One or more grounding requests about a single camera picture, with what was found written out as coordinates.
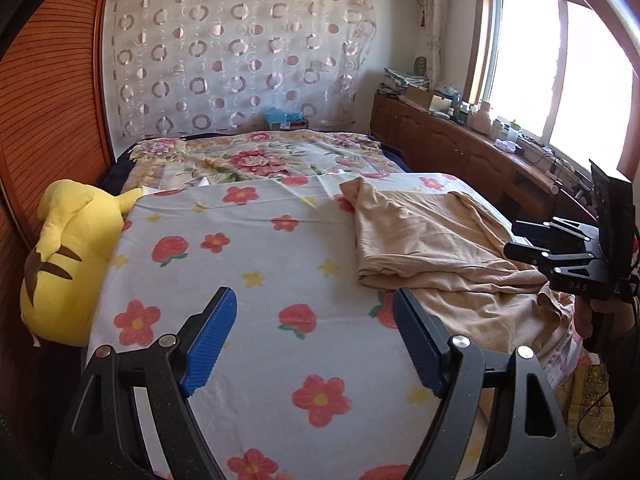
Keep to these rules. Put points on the wooden slatted wardrobe door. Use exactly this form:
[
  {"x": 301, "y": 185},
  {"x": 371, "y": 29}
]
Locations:
[{"x": 50, "y": 85}]

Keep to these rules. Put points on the wooden cabinet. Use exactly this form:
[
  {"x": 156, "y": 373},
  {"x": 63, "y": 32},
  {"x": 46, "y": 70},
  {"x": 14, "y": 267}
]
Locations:
[{"x": 450, "y": 150}]

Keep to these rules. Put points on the yellow plush toy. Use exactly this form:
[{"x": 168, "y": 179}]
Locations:
[{"x": 65, "y": 270}]

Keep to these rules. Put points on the white plastic bottle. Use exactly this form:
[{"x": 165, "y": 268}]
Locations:
[{"x": 482, "y": 119}]

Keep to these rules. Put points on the yellow patterned cloth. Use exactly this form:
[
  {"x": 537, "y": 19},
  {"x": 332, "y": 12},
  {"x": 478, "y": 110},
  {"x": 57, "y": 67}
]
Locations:
[{"x": 585, "y": 385}]

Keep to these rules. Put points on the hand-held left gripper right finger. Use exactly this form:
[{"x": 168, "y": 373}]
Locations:
[{"x": 417, "y": 345}]

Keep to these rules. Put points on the sheer curtain with circles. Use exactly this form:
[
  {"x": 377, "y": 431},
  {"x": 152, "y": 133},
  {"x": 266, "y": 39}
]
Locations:
[{"x": 225, "y": 55}]

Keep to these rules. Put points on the person's right hand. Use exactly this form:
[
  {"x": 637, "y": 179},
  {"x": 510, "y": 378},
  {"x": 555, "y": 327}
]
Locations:
[{"x": 615, "y": 320}]

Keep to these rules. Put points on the blue plastic bag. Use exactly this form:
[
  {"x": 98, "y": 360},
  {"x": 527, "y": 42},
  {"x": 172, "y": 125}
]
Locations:
[{"x": 285, "y": 119}]

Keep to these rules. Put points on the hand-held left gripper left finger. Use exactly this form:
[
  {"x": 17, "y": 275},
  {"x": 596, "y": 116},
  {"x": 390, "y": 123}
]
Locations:
[{"x": 215, "y": 340}]

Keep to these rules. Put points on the floral quilt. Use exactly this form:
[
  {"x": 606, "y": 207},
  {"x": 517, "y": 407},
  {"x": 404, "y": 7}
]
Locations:
[{"x": 250, "y": 157}]

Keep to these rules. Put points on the window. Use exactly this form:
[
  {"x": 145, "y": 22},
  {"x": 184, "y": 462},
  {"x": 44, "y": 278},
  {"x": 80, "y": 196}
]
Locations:
[{"x": 530, "y": 60}]

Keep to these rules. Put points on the beige t-shirt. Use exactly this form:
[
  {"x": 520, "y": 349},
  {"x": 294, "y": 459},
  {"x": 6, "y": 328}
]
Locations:
[{"x": 430, "y": 240}]

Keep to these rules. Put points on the cardboard box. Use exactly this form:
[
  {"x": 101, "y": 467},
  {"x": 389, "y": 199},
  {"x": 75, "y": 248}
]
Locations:
[{"x": 417, "y": 96}]

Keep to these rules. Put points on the white flower print bed sheet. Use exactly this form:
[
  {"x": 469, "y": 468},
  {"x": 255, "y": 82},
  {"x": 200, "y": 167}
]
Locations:
[{"x": 280, "y": 260}]

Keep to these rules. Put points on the stack of papers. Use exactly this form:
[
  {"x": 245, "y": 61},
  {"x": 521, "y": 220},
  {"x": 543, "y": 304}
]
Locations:
[{"x": 402, "y": 80}]

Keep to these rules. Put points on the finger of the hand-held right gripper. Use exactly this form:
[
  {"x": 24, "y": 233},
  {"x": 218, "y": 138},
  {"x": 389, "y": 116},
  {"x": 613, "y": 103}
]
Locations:
[
  {"x": 535, "y": 257},
  {"x": 545, "y": 232}
]

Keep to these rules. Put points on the patterned window curtain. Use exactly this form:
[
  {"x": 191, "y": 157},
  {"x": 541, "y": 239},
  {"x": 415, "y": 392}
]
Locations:
[{"x": 435, "y": 20}]

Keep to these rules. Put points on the oval hand fan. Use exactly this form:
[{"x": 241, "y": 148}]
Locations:
[{"x": 420, "y": 66}]

